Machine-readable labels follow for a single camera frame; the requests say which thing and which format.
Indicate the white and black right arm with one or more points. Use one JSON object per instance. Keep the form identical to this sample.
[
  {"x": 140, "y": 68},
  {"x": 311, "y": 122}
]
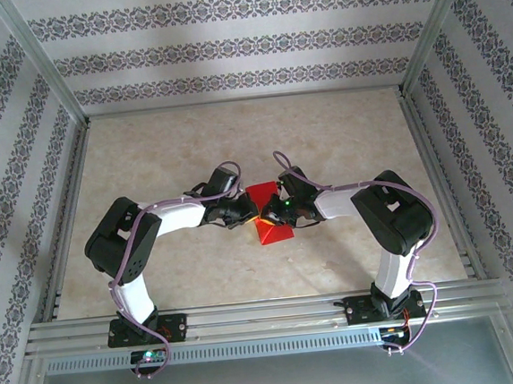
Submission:
[{"x": 393, "y": 216}]

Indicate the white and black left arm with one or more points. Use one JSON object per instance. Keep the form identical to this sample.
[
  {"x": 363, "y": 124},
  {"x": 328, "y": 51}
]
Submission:
[{"x": 126, "y": 239}]

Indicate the right controller board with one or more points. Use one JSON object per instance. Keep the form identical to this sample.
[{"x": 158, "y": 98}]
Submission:
[{"x": 394, "y": 332}]

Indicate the controller board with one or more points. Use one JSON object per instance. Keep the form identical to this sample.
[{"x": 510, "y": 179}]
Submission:
[
  {"x": 394, "y": 332},
  {"x": 148, "y": 356}
]

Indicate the grey metal panel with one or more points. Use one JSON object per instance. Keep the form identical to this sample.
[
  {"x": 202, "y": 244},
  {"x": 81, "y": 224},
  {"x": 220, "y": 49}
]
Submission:
[{"x": 273, "y": 383}]

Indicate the left controller board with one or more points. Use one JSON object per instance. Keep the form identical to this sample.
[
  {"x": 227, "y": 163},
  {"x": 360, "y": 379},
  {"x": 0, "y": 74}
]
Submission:
[{"x": 148, "y": 356}]

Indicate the aluminium mounting rail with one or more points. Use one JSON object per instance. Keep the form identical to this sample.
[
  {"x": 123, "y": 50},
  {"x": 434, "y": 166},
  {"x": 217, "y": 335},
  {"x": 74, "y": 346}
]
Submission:
[{"x": 267, "y": 317}]

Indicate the aluminium rear rail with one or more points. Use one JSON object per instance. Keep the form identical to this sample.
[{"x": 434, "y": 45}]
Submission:
[{"x": 244, "y": 101}]

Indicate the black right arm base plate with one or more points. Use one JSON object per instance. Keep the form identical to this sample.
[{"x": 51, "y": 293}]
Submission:
[{"x": 359, "y": 311}]

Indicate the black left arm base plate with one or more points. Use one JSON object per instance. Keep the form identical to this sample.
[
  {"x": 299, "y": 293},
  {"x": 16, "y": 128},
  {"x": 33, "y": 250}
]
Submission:
[{"x": 174, "y": 327}]

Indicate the aluminium right side rail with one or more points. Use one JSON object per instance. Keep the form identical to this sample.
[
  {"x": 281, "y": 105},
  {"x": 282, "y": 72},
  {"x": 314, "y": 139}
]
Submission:
[{"x": 438, "y": 162}]

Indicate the aluminium left side rail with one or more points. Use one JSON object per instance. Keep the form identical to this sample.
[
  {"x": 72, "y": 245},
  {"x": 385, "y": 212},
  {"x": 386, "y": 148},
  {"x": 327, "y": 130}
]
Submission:
[{"x": 68, "y": 226}]

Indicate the aluminium right frame post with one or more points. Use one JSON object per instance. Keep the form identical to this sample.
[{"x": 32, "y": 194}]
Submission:
[{"x": 435, "y": 23}]

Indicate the aluminium frame post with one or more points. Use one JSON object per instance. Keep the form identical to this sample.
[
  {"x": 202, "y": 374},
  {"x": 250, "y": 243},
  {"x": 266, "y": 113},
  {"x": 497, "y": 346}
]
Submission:
[
  {"x": 435, "y": 23},
  {"x": 42, "y": 58}
]

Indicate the aluminium left frame post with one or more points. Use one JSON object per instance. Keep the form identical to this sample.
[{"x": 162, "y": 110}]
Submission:
[{"x": 42, "y": 58}]

